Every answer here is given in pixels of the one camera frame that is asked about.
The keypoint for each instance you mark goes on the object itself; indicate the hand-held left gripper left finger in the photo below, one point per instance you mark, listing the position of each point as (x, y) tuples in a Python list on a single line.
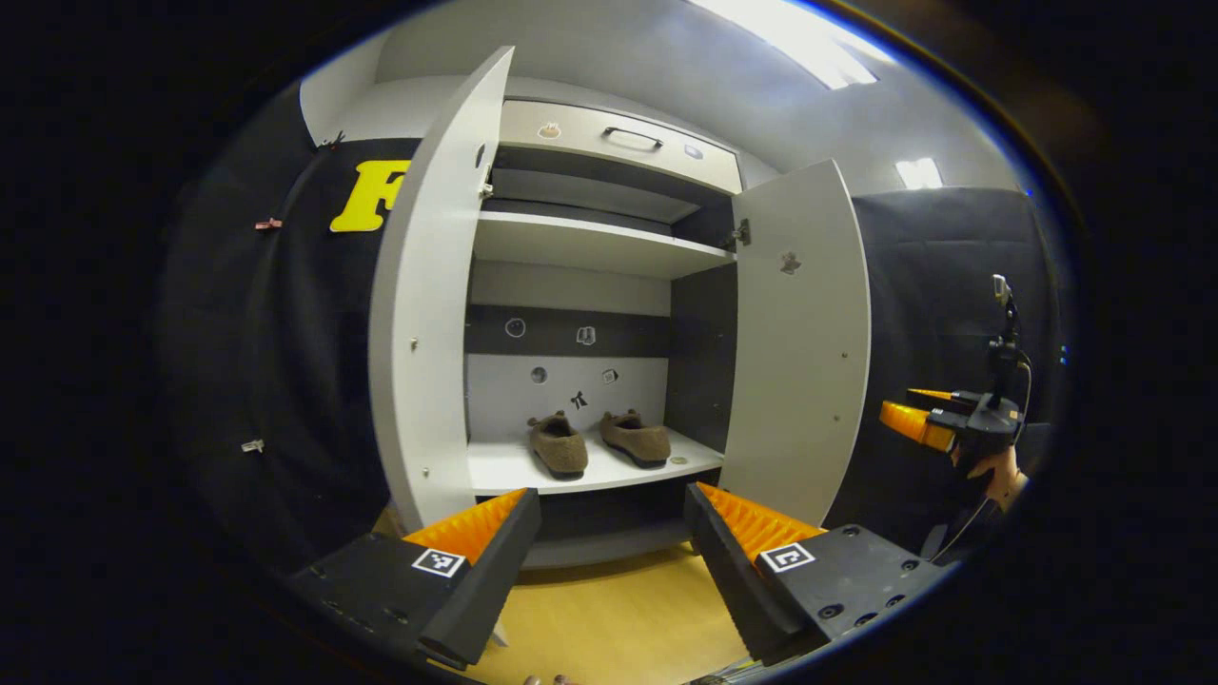
[(485, 590)]

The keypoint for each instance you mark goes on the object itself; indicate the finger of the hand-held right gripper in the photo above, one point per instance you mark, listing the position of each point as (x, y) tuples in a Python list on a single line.
[(952, 401), (942, 420)]

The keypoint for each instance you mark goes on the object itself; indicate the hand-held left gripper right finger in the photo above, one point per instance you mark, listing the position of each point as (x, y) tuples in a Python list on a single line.
[(733, 580)]

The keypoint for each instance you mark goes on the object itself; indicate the white cabinet door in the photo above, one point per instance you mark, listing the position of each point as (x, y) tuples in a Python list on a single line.
[(433, 314), (799, 381)]

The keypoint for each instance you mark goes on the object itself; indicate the brown fuzzy shoe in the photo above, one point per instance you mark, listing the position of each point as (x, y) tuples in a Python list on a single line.
[(636, 438), (559, 445)]

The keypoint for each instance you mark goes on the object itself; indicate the white shoe cabinet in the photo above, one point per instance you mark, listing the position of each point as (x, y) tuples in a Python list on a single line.
[(571, 381)]

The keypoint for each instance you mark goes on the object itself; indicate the white cabinet shelf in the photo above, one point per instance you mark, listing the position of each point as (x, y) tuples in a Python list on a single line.
[(504, 468), (590, 243)]

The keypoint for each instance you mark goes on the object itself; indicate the white cabinet drawer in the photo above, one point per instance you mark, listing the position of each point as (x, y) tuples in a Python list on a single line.
[(580, 133)]

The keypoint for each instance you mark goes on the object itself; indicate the small ceiling light panel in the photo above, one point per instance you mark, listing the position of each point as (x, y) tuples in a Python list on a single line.
[(918, 173)]

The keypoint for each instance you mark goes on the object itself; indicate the large ceiling light panel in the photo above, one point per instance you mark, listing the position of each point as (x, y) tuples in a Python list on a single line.
[(809, 38)]

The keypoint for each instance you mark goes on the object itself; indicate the red clip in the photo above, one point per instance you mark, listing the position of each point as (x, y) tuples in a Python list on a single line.
[(268, 225)]

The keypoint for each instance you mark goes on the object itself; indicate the black clip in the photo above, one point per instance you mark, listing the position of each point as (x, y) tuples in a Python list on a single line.
[(333, 141)]

